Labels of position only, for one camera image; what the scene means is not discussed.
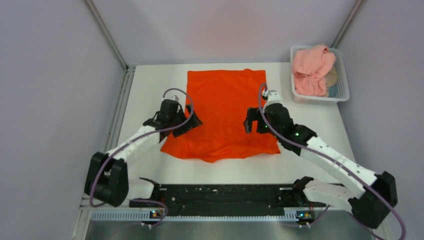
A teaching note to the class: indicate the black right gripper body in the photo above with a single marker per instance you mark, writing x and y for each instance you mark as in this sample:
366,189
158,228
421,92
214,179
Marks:
265,112

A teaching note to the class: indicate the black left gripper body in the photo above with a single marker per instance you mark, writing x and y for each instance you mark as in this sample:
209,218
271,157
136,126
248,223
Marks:
179,119

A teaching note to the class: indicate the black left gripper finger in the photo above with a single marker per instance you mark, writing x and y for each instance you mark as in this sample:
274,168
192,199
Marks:
181,130
194,120

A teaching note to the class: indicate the orange t-shirt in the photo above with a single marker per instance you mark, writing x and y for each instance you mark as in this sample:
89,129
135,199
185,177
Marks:
221,100

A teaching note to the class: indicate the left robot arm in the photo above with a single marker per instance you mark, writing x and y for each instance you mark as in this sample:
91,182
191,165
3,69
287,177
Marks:
107,178

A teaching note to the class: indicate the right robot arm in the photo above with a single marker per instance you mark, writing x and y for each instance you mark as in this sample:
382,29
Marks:
368,196

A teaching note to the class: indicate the pink t-shirt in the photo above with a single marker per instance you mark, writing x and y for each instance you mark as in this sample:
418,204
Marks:
309,68

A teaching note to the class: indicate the blue garment in basket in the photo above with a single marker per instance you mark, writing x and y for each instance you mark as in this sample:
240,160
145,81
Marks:
332,91

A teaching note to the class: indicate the beige garment in basket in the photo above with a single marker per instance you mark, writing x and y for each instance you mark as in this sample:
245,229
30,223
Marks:
331,77

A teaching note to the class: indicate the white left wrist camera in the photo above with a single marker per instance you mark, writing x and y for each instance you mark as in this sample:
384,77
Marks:
174,98

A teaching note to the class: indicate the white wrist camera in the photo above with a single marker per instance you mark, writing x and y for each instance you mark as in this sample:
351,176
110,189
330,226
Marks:
271,97
174,98

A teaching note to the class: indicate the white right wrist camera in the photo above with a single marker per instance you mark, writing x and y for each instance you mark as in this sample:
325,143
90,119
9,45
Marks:
271,97

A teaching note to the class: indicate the aluminium frame rail left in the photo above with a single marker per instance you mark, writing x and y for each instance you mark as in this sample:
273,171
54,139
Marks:
118,110

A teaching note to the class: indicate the aluminium frame rail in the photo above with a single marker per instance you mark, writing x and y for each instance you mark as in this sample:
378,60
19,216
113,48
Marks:
118,110
105,222

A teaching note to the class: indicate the aluminium frame rail front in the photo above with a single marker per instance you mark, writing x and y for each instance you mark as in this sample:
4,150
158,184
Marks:
105,222

